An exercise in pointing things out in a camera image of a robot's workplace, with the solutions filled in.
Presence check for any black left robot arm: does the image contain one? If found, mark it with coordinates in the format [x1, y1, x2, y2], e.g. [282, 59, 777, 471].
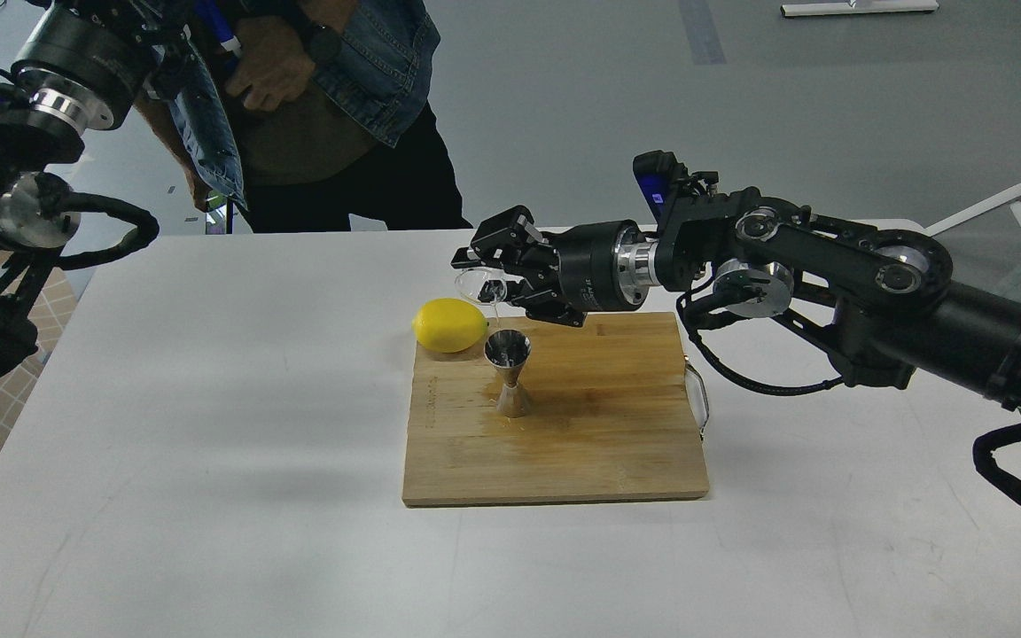
[0, 1, 188, 452]

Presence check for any bystander right hand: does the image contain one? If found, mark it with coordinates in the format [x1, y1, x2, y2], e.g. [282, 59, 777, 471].
[181, 163, 226, 213]

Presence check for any steel double jigger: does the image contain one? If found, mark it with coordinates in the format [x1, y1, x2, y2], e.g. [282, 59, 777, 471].
[485, 330, 532, 418]

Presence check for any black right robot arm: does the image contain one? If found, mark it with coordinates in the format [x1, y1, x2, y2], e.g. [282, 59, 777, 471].
[451, 151, 1021, 506]

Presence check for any bystander left hand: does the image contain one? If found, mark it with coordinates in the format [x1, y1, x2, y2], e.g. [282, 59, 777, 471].
[224, 16, 317, 113]

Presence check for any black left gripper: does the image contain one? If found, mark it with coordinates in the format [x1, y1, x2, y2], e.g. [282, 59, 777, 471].
[11, 1, 193, 132]

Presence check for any black smartphone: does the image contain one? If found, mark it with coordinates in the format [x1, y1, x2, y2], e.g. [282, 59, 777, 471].
[204, 192, 235, 236]

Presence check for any yellow lemon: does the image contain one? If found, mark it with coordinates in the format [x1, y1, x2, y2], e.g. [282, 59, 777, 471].
[410, 298, 487, 353]

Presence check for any bystander in denim jacket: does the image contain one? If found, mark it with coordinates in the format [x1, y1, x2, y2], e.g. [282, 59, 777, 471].
[134, 1, 469, 233]

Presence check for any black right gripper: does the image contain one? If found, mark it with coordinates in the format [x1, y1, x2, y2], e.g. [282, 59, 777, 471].
[450, 206, 647, 328]

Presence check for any white floor bar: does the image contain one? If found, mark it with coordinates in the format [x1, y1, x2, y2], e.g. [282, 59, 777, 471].
[779, 1, 940, 18]

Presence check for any clear glass cup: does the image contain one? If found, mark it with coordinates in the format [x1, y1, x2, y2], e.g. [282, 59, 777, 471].
[454, 268, 508, 306]

